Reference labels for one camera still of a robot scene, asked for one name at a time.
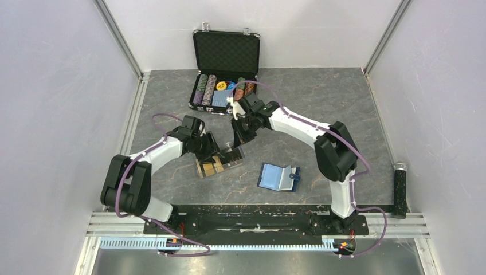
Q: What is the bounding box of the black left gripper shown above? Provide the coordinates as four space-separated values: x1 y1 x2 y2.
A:
191 131 225 165

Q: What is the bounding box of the blue leather card holder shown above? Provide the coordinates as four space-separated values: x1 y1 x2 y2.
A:
257 163 301 193

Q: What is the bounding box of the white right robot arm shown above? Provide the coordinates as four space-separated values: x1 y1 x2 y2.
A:
227 93 358 234

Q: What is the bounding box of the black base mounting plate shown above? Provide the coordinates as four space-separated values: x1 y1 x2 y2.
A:
164 205 369 246

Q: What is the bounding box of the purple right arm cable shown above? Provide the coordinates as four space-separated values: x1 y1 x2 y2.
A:
228 80 388 260

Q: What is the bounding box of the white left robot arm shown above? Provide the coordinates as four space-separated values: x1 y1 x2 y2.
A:
100 115 221 234

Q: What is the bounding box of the blue playing card deck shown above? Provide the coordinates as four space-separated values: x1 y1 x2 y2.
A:
211 90 233 108

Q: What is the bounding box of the gold VIP card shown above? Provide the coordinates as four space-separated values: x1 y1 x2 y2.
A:
198 156 229 178

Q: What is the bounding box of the black cylindrical handle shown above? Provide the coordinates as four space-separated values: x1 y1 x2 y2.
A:
393 162 407 219

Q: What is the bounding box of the yellow dealer button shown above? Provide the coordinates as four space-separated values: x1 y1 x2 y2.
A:
215 81 228 91

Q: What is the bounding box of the black VIP card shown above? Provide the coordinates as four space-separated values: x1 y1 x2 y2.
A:
220 146 244 164

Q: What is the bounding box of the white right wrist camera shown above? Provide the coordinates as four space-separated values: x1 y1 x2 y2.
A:
226 97 246 120

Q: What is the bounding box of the black poker chip case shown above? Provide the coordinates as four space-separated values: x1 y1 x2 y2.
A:
188 22 261 115

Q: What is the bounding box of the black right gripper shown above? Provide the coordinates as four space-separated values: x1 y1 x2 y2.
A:
231 114 258 148

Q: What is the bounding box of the clear acrylic card box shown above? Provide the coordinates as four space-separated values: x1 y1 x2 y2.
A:
195 143 244 178

